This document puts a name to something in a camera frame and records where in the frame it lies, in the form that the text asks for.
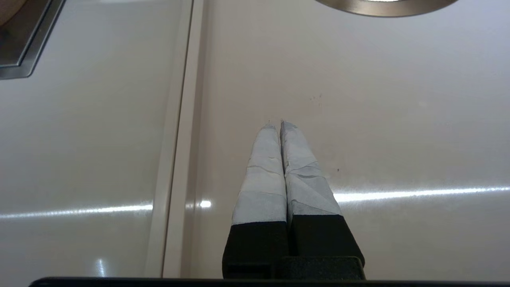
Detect recessed steel counter tray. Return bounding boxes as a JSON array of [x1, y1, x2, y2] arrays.
[[0, 0, 67, 80]]

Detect white-taped black left gripper right finger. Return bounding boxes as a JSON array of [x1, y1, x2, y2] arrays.
[[277, 121, 365, 279]]

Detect white-taped black left gripper left finger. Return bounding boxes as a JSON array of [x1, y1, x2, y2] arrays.
[[222, 124, 288, 279]]

